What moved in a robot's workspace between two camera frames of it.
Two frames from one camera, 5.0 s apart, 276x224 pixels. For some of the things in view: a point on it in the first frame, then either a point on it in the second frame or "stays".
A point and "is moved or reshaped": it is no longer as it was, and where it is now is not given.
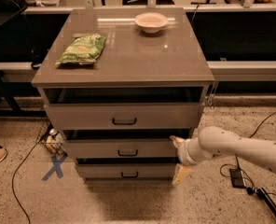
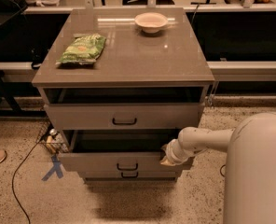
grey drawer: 119,148 is moved or reshaped
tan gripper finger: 176,140 → 164,147
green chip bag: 83,50 stays
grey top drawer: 124,116 stays
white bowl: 150,22 stays
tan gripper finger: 181,174 → 167,162
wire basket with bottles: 54,139 stays
